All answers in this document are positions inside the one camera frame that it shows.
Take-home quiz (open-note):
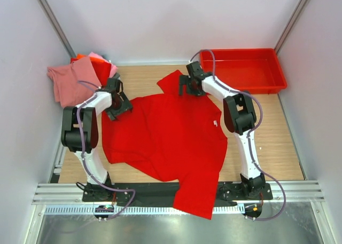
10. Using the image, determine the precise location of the aluminium frame post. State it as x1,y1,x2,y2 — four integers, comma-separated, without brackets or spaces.
274,0,310,55
37,0,76,58

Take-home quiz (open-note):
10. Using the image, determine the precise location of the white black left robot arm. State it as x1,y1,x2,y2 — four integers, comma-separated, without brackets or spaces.
61,77,133,202

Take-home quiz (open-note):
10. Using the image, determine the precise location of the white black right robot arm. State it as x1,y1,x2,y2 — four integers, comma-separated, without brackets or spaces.
179,61,266,199

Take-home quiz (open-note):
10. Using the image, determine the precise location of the right aluminium frame post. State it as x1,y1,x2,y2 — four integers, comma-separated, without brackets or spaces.
274,0,310,55

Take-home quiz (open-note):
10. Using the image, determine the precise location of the orange folded t shirt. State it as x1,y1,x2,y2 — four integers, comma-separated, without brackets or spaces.
76,54,87,60

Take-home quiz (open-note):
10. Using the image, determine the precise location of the red plastic tray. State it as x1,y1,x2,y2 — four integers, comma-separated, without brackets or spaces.
199,48,287,94

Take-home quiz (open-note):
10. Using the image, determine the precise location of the red t shirt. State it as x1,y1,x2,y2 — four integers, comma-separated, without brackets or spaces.
102,70,228,219
66,57,111,86

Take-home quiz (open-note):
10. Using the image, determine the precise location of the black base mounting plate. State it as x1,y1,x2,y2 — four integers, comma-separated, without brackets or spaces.
76,182,273,207

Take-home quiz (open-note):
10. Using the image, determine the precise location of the white slotted cable duct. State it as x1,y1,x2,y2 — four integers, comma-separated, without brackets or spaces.
44,204,245,216

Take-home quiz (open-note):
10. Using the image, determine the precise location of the light pink folded t shirt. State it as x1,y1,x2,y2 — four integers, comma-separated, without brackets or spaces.
88,52,118,77

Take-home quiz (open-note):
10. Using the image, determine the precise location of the red folded t shirt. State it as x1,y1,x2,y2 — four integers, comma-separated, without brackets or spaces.
66,57,111,86

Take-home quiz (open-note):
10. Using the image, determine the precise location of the left aluminium frame post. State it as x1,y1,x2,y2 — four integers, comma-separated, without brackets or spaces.
37,0,76,58

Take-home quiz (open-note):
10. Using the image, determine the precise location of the dusty pink folded t shirt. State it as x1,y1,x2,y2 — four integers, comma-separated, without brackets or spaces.
47,57,101,108

